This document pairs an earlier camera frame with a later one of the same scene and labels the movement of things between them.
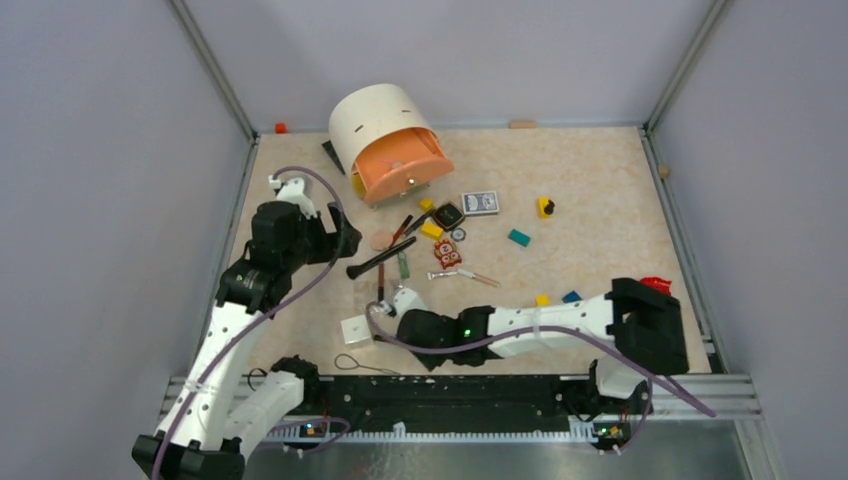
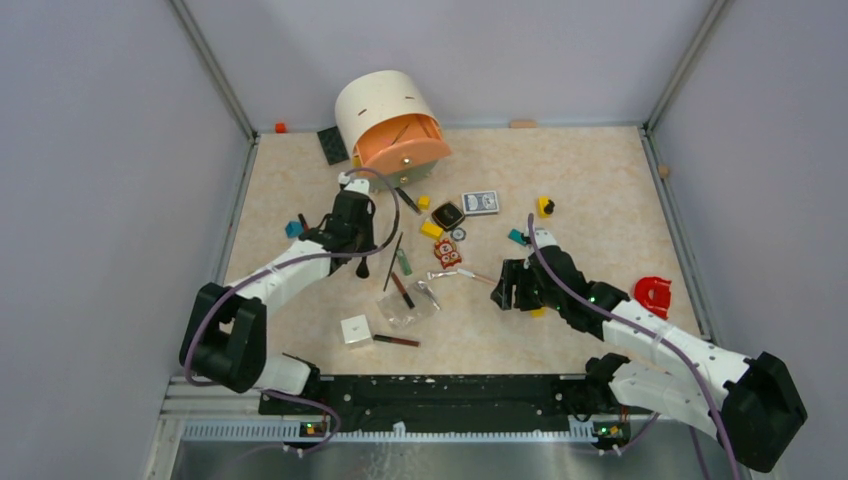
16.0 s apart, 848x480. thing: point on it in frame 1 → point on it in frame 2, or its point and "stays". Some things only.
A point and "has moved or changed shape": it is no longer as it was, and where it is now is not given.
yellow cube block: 431,230 stays
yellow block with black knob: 545,207 stays
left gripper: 328,239 → 368,241
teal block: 519,237 stays
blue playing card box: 481,202 stays
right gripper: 431,361 → 515,271
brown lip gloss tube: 381,282 → 402,290
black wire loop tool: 361,366 → 399,134
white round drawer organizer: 385,139 has moved or changed shape
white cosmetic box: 355,329 stays
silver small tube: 430,275 stays
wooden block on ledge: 523,124 stays
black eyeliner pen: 415,224 → 408,200
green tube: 403,266 stays
